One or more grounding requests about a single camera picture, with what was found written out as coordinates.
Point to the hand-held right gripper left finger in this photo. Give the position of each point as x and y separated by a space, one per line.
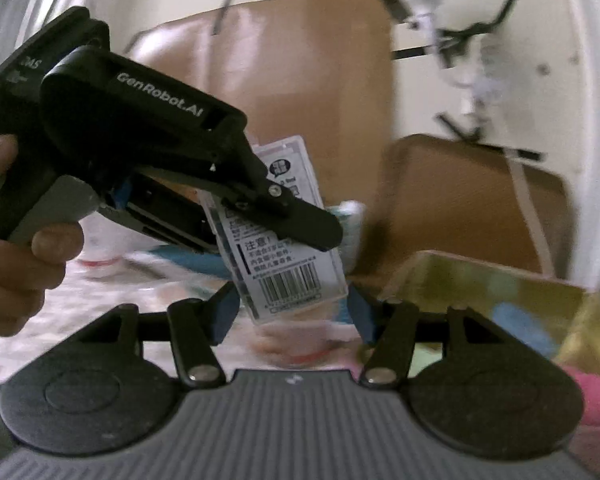
225 312

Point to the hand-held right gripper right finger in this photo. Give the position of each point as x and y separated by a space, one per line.
362 317

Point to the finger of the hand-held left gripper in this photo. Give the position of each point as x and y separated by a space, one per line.
165 215
305 225

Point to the clear plastic packet with label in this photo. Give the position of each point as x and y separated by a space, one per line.
290 280

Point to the pink box with gold interior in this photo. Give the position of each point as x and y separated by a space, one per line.
480 300

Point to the light green soft item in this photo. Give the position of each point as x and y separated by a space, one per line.
427 360

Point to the blue soft item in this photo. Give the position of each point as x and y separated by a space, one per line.
520 332

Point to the pink soft item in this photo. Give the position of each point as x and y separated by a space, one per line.
592 390

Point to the person's left hand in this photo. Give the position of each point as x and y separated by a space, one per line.
15 280

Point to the teal mat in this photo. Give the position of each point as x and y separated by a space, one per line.
180 257

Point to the green and white can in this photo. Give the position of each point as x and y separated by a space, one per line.
351 230

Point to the white cup with red band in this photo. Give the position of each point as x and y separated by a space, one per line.
100 260

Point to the white patterned sheet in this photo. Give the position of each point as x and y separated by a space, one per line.
105 295

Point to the large cardboard sheet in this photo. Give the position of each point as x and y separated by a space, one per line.
290 85

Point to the small cardboard box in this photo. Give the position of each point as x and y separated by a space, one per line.
455 200

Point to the white wall fixture with tape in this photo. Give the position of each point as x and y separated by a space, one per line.
455 55

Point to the white window frame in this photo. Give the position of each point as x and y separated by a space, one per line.
592 110

